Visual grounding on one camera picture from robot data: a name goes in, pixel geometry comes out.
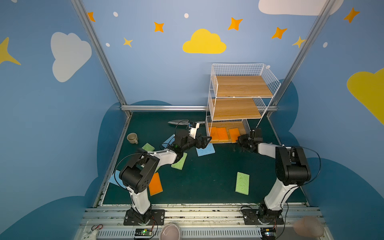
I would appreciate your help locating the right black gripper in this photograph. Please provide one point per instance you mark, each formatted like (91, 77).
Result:
(244, 142)

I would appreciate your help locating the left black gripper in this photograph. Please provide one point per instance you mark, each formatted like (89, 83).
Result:
(199, 141)

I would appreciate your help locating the green sponge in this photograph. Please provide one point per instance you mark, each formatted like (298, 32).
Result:
(147, 147)
(179, 165)
(242, 183)

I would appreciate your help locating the white wire wooden shelf rack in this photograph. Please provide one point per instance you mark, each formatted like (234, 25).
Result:
(239, 93)

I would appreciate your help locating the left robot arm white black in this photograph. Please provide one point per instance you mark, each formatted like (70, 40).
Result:
(139, 170)

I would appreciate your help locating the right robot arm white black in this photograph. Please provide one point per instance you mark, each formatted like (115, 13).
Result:
(291, 167)

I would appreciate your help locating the blue sponge near shelf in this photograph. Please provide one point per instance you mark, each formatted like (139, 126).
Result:
(209, 149)

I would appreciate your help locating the silver metal scoop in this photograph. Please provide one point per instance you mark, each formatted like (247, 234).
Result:
(179, 122)

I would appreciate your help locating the blue sponge left centre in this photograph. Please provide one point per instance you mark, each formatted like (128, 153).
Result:
(168, 142)

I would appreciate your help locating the beige ceramic mug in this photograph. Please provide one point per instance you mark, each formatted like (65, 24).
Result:
(133, 138)

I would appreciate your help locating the right green circuit board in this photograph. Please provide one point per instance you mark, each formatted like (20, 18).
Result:
(268, 234)

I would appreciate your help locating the green circuit board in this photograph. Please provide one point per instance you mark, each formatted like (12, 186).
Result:
(143, 233)
(268, 234)

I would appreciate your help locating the pink bowl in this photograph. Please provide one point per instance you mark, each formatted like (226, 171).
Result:
(170, 232)

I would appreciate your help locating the blue sponge at left edge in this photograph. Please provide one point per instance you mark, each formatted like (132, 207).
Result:
(115, 179)

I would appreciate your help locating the left green circuit board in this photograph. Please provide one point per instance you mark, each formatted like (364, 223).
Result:
(143, 233)

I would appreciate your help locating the white power plug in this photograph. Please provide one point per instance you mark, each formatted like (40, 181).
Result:
(90, 236)

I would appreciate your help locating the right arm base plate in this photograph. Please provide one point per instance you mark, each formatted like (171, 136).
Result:
(262, 217)

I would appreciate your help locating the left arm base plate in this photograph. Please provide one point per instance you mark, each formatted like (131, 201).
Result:
(133, 218)

